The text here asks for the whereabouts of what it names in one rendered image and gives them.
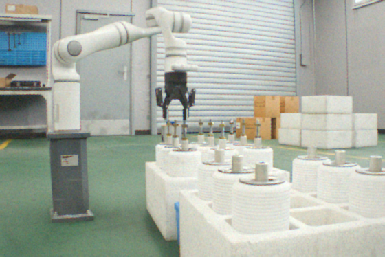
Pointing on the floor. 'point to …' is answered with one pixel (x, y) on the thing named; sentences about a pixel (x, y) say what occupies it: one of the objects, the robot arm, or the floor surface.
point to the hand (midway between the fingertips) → (175, 116)
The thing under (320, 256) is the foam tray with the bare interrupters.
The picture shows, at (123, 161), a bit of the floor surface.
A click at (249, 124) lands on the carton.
